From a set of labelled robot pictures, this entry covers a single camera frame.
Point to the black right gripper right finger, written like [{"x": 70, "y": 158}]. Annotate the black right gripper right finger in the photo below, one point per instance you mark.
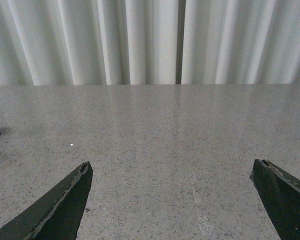
[{"x": 279, "y": 192}]

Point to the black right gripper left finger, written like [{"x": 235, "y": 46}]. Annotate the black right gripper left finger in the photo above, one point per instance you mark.
[{"x": 57, "y": 214}]

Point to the white pleated curtain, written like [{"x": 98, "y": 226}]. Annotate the white pleated curtain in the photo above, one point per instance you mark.
[{"x": 138, "y": 42}]

